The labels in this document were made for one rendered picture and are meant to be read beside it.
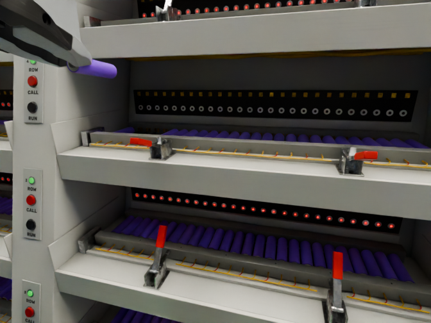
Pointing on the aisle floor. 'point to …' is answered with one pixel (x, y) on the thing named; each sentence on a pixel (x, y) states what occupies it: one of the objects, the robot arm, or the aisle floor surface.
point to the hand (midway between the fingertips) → (72, 63)
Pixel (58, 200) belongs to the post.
